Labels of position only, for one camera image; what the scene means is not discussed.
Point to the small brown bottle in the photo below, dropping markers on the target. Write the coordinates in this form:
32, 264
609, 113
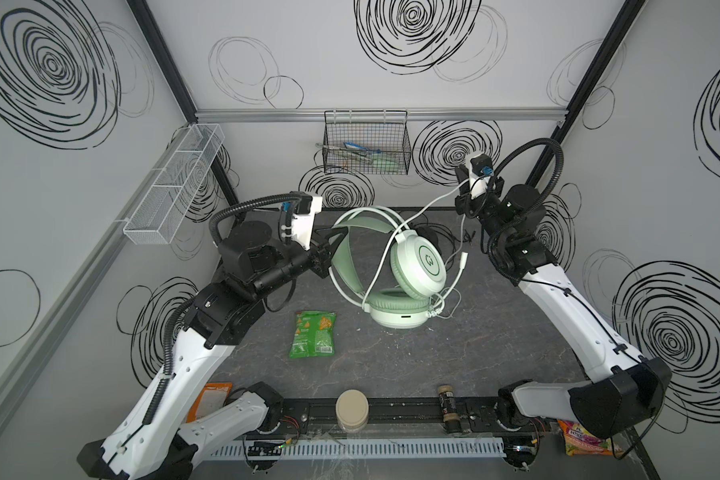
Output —
448, 407

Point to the mint green headphones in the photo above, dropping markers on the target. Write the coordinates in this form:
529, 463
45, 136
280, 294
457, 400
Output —
415, 262

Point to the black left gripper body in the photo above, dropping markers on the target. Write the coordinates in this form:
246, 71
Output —
321, 258

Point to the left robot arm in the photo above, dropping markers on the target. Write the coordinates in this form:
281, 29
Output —
265, 244

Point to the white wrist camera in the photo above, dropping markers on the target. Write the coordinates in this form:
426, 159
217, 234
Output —
473, 174
297, 219

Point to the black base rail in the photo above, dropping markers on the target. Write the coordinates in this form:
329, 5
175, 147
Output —
476, 414

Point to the blue tool in basket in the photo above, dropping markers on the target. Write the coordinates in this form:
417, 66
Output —
358, 149

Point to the beige round lid jar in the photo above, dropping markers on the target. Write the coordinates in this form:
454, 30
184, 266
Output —
352, 411

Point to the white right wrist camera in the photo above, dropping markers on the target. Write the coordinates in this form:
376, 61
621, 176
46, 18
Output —
473, 174

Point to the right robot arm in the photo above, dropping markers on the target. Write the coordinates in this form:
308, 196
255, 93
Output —
622, 387

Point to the black wire basket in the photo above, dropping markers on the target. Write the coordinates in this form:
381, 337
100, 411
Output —
377, 129

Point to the green spatula in basket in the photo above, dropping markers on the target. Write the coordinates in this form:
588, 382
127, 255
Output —
379, 161

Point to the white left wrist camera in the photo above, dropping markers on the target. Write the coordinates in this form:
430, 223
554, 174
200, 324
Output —
297, 219

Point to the white cable duct strip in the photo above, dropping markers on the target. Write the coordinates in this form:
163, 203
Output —
411, 448

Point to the black blue headphones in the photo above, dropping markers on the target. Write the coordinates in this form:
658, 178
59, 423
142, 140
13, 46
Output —
444, 237

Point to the orange snack packet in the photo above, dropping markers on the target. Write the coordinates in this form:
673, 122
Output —
211, 398

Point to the white mesh shelf basket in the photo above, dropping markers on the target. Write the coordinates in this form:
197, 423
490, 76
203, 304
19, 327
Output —
181, 171

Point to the colourful candy bag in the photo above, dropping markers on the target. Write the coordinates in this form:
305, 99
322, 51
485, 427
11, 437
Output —
579, 441

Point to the green chips bag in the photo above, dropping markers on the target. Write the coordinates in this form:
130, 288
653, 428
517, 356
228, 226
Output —
313, 335

